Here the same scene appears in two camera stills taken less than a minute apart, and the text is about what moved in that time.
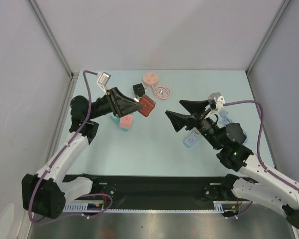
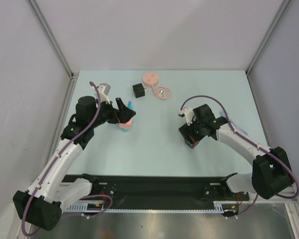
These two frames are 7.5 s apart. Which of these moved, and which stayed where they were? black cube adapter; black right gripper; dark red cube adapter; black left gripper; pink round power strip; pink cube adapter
Moved: black left gripper; dark red cube adapter; black right gripper
Stayed: black cube adapter; pink cube adapter; pink round power strip
